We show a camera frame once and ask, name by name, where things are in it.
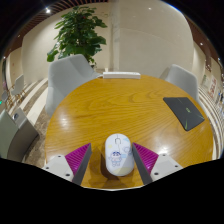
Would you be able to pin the grey-green upholstered armchair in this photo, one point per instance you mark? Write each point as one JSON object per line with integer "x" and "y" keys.
{"x": 13, "y": 136}

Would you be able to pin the potted green leafy plant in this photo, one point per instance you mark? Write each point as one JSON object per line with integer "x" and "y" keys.
{"x": 78, "y": 31}

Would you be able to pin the light grey shell chair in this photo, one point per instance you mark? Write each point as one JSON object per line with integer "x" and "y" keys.
{"x": 68, "y": 78}
{"x": 183, "y": 80}

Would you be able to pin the red and white poster stand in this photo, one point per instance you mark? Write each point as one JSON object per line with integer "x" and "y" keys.
{"x": 212, "y": 86}

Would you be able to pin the black mouse pad green lines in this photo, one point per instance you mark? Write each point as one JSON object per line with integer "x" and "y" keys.
{"x": 183, "y": 111}

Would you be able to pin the white power strip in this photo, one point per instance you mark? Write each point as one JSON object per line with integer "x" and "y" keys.
{"x": 121, "y": 75}

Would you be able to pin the white cartoon-print computer mouse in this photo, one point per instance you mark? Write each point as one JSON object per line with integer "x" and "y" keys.
{"x": 119, "y": 155}

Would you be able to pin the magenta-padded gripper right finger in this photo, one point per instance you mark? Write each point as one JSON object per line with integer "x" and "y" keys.
{"x": 146, "y": 159}

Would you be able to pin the group of distant grey chairs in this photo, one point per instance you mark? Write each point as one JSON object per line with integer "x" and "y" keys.
{"x": 18, "y": 85}

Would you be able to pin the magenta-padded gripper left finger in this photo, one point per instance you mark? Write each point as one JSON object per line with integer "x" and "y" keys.
{"x": 77, "y": 159}

